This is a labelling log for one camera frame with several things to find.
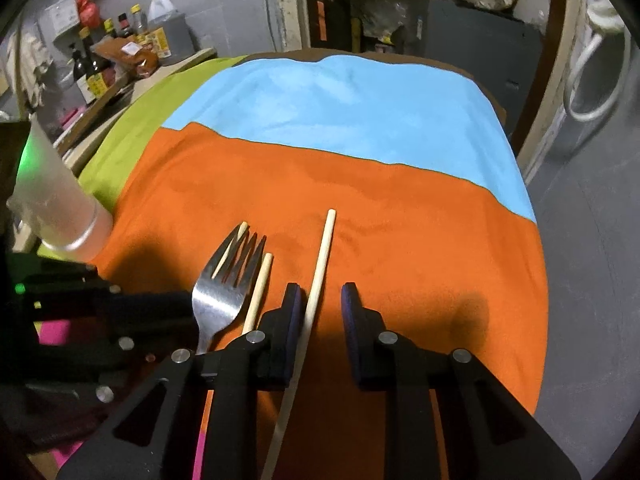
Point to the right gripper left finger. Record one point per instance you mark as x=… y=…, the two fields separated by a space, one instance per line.
x=154 y=433

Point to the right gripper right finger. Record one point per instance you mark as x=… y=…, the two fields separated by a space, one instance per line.
x=446 y=415

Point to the wooden chopstick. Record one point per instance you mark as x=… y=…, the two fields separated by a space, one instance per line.
x=258 y=291
x=225 y=253
x=301 y=348

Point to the metal fork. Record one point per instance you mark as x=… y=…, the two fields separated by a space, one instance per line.
x=217 y=303

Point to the white plastic utensil caddy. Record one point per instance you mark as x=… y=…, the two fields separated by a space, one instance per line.
x=49 y=199

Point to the multicolour table cloth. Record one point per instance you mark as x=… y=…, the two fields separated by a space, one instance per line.
x=433 y=221

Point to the dark bottle white label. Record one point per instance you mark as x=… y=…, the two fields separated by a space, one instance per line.
x=80 y=75

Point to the dark sauce bottle yellow label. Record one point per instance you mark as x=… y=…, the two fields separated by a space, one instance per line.
x=100 y=72

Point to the hanging dish towel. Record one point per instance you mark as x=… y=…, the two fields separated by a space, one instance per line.
x=35 y=61

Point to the brown spice packet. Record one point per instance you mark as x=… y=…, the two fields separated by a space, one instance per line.
x=133 y=58

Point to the red plastic bag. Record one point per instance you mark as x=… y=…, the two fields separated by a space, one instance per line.
x=88 y=14

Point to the large cooking oil jug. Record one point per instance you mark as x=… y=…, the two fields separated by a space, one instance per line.
x=169 y=33

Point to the dark grey cabinet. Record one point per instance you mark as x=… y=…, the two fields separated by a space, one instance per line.
x=501 y=53

